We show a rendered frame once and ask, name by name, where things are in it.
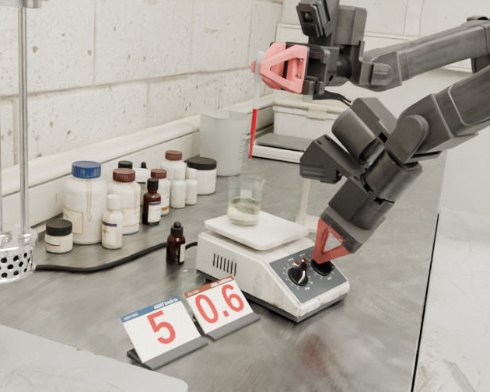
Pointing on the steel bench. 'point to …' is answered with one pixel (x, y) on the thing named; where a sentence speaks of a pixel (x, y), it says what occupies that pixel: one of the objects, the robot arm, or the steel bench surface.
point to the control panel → (315, 287)
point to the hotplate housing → (260, 274)
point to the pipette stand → (306, 208)
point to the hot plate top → (291, 231)
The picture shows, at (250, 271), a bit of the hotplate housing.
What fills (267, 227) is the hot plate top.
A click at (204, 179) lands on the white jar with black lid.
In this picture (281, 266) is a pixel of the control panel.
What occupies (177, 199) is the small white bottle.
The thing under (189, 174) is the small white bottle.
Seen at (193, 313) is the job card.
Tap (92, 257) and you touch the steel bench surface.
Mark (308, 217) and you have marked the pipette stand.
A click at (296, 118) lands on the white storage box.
